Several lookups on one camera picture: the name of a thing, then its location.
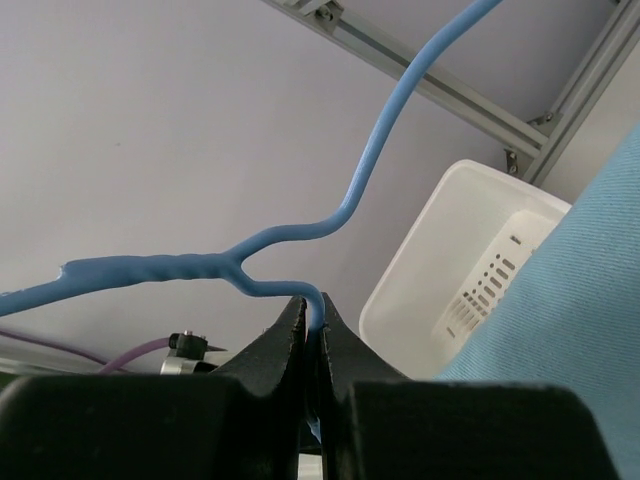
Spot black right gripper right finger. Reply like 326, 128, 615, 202
319, 299, 619, 479

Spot white plastic basket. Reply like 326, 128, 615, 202
359, 160, 571, 380

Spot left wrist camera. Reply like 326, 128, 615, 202
160, 330, 236, 375

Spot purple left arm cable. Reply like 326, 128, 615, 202
0, 327, 176, 376

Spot light blue trousers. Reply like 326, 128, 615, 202
437, 129, 639, 479

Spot aluminium frame left struts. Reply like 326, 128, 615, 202
270, 1, 639, 185

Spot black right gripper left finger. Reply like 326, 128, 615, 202
1, 297, 306, 479

